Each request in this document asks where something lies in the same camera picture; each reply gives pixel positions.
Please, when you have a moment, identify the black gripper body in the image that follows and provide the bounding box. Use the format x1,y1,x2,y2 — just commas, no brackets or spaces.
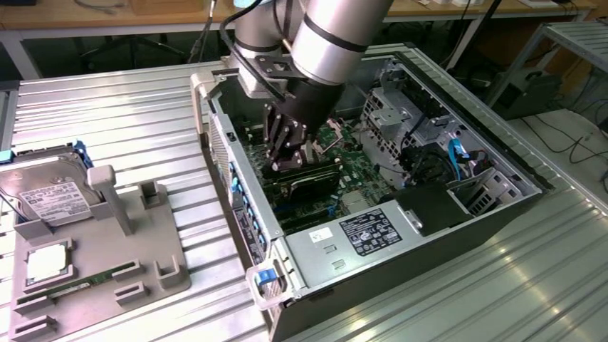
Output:
279,76,346,135

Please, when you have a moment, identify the black chair base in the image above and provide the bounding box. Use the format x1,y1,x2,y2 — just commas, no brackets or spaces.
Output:
75,33,190,71

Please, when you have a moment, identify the metal socket cover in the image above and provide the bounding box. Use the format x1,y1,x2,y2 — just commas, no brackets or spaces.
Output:
316,119,352,152

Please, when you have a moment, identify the metal slat side table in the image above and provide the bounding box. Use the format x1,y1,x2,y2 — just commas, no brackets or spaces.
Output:
487,21,608,108

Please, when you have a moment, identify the black disk wire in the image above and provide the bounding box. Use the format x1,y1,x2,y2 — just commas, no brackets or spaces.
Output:
0,192,23,219

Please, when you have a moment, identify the graphics card with metal bracket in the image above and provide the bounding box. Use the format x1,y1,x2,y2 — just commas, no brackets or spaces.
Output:
260,160,344,212

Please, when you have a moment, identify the grey parts rack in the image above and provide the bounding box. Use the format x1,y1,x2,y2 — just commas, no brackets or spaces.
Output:
8,164,194,339

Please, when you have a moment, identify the wooden desk with white frame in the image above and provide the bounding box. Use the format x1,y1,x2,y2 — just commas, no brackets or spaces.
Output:
0,0,600,81

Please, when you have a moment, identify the CPU with silver lid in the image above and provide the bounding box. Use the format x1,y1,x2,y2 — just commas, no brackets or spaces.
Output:
26,245,72,284

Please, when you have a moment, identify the black expansion slot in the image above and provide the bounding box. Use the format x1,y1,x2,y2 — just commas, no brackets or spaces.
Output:
278,206,332,222
284,215,336,232

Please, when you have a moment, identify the black box with handle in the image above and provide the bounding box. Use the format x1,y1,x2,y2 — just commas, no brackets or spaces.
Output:
494,69,564,120

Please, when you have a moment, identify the wrist camera with black bracket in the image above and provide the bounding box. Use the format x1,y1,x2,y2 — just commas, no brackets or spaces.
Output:
239,55,300,104

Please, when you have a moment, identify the silver chipset heatsink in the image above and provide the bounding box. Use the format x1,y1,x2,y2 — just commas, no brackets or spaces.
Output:
344,192,376,212

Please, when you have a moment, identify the thin hanging cable with plug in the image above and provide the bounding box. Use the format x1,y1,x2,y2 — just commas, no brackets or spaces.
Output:
188,0,218,63

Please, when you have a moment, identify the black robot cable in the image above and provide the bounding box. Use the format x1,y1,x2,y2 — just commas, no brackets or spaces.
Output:
219,0,291,104

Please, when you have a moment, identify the grey perforated drive cage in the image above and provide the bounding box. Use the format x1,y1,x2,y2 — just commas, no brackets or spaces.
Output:
359,87,460,179

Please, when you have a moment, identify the green motherboard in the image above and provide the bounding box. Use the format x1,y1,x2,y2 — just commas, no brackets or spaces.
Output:
242,117,395,232

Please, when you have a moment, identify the grey disk bay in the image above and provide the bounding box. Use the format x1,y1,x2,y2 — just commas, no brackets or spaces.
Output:
448,167,544,219

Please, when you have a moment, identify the open black PC case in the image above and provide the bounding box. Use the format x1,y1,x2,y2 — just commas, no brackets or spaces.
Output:
190,41,556,342

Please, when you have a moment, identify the grey power supply unit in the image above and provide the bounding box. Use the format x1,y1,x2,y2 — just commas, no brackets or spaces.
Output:
283,198,424,290

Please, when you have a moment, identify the blue disk wire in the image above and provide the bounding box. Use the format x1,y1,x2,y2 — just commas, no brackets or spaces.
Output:
447,138,464,183

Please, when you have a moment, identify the black drive wire bundle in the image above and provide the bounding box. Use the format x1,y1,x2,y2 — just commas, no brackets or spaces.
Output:
402,144,452,188

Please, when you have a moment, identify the blue disk carrier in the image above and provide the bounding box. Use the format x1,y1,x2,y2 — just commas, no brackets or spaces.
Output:
0,138,95,169

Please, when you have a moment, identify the silver hard disk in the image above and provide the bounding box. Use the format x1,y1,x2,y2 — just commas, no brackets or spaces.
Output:
0,152,95,229

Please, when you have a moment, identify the black plastic cover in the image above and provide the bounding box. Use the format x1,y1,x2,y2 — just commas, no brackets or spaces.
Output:
392,183,476,238

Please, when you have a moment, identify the green RAM stick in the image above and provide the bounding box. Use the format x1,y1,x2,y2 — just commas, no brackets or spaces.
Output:
22,271,118,297

